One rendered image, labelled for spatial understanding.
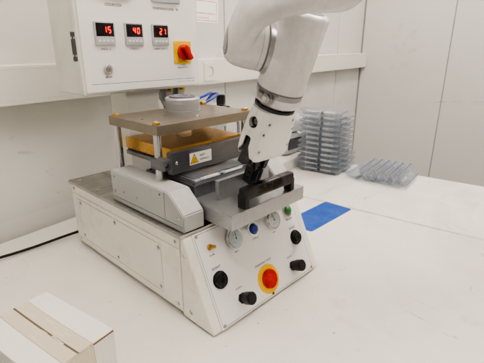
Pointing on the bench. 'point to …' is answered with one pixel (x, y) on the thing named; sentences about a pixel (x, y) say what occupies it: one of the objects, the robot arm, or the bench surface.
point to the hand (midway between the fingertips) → (252, 174)
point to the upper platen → (174, 141)
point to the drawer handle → (284, 179)
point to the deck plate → (93, 186)
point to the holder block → (198, 183)
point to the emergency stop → (269, 278)
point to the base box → (153, 256)
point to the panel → (250, 263)
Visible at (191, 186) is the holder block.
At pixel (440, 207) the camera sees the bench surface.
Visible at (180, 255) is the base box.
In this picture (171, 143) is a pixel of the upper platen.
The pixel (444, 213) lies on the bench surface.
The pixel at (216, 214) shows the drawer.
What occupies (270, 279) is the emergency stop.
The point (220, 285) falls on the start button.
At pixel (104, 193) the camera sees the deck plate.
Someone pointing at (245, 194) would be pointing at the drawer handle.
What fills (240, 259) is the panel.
